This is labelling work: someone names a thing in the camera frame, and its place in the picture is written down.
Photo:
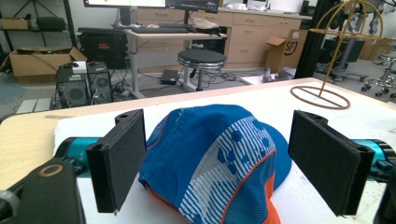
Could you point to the white foam board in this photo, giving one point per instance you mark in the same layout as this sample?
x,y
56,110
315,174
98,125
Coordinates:
x,y
218,149

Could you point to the black round stool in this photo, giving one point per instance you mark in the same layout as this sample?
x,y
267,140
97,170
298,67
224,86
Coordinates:
x,y
201,59

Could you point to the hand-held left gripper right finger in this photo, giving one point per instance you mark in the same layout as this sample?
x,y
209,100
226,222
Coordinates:
x,y
327,161

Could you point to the black equipment case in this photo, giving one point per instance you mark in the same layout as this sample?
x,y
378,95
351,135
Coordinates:
x,y
101,46

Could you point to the small cardboard box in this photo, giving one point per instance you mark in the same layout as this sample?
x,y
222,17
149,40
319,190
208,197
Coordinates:
x,y
14,23

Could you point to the black metal column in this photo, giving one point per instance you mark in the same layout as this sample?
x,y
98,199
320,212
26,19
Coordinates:
x,y
313,40

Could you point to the small white box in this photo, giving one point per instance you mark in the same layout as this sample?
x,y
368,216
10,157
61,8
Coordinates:
x,y
79,67

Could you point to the black computer tower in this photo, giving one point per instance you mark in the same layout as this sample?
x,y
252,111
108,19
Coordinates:
x,y
71,87
100,81

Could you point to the light wooden desk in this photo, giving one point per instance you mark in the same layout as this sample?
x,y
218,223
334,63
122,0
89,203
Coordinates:
x,y
162,40

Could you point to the wheeled chair base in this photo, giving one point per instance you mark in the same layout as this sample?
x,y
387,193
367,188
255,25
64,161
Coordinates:
x,y
381,79

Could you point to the open cardboard box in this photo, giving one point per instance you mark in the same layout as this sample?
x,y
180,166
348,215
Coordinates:
x,y
43,63

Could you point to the black keyboard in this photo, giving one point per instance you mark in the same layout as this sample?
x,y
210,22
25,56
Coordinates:
x,y
160,30

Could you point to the computer monitor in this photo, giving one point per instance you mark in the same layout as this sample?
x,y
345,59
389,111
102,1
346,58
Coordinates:
x,y
152,3

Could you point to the wooden drawer cabinet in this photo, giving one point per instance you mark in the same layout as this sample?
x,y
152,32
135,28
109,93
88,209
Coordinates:
x,y
249,34

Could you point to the black bag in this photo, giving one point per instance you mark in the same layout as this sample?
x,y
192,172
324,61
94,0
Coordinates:
x,y
50,23

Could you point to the blue patterned cap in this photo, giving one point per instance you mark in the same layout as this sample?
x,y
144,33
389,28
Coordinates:
x,y
214,165

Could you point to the printed cardboard box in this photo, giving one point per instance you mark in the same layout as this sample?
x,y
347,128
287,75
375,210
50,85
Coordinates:
x,y
285,49

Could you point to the black metal shelf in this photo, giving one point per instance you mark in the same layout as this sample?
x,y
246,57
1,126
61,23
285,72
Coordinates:
x,y
37,18

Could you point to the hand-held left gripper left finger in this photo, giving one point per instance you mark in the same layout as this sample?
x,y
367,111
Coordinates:
x,y
120,161

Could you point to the black flat device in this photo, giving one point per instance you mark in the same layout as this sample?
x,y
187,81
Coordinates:
x,y
169,76

